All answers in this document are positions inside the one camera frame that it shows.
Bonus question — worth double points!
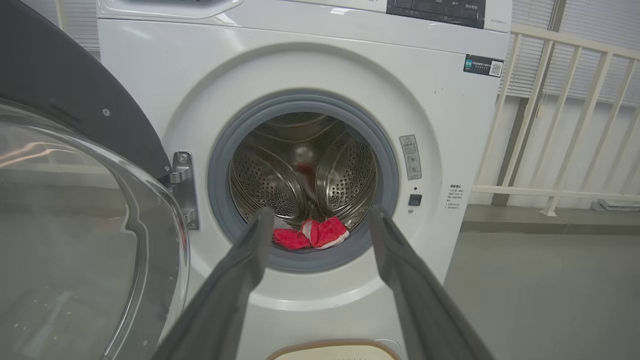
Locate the washing machine display panel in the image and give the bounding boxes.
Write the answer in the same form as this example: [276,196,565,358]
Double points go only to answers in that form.
[386,0,486,29]

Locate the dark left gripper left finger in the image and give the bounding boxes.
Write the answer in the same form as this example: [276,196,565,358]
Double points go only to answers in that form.
[152,207,275,360]

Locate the red and white garment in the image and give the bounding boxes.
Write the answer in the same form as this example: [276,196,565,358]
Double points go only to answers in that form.
[272,216,350,251]

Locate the grey warning sticker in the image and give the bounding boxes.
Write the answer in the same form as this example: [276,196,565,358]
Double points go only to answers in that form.
[399,134,422,181]

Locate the black QR code sticker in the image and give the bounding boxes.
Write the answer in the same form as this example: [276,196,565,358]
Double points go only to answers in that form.
[463,54,504,77]

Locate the black round glass washer door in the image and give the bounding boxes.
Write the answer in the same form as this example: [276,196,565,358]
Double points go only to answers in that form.
[0,0,191,360]

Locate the steel perforated washer drum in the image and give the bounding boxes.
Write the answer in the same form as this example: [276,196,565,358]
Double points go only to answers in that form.
[229,112,378,241]

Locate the cream basket with brown rim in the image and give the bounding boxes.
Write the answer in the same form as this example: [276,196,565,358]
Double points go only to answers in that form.
[266,340,401,360]

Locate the metal door hinge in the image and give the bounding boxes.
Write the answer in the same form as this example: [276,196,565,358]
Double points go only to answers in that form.
[167,151,200,231]

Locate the white front-load washing machine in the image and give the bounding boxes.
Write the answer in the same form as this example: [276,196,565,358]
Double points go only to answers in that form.
[96,0,513,360]

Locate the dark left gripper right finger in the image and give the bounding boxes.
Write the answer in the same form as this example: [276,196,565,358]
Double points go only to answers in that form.
[369,205,496,360]

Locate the grey vertical post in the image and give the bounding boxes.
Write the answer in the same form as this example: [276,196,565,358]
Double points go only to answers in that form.
[492,0,568,207]

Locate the white window blinds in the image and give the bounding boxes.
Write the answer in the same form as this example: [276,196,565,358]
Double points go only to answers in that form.
[500,0,640,106]

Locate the white metal railing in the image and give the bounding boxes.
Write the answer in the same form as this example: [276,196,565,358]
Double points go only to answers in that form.
[472,22,640,217]

